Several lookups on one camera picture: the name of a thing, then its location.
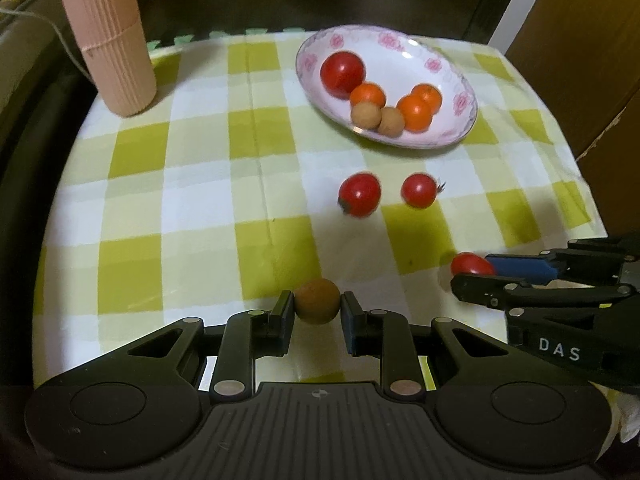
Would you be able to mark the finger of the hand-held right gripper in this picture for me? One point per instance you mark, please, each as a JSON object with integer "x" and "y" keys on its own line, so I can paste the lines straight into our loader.
{"x": 550, "y": 296}
{"x": 520, "y": 266}

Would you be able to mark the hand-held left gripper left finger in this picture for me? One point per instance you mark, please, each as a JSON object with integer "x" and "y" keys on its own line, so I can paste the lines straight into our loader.
{"x": 286, "y": 322}

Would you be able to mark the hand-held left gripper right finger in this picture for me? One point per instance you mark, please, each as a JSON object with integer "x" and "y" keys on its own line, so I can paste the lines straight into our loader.
{"x": 350, "y": 326}

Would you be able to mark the brown longan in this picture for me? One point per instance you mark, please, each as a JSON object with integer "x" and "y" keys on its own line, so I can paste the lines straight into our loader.
{"x": 364, "y": 115}
{"x": 391, "y": 122}
{"x": 316, "y": 301}

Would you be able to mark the oval red cherry tomato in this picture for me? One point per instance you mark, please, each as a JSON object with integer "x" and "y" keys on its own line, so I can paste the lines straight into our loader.
{"x": 470, "y": 264}

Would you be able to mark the small orange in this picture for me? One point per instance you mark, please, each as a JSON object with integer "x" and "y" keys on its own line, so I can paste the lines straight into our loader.
{"x": 429, "y": 95}
{"x": 415, "y": 114}
{"x": 367, "y": 94}

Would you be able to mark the white floral plate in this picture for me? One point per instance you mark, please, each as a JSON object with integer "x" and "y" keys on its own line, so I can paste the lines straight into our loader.
{"x": 400, "y": 60}

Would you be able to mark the large red tomato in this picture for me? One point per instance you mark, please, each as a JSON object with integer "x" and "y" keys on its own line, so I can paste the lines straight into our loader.
{"x": 342, "y": 72}

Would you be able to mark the red cherry tomato with stem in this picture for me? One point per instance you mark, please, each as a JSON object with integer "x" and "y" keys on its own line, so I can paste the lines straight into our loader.
{"x": 419, "y": 190}

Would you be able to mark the round red cherry tomato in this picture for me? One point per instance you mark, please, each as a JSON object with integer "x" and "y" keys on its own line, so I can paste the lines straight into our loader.
{"x": 359, "y": 194}

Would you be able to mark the green checkered tablecloth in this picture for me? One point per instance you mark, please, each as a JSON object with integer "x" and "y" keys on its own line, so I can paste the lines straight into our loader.
{"x": 200, "y": 185}

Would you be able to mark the pink ribbed cup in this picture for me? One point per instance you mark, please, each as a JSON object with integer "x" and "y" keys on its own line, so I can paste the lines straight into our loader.
{"x": 107, "y": 35}

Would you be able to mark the grey cushion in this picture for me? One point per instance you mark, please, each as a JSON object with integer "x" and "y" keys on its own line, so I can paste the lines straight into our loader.
{"x": 20, "y": 40}

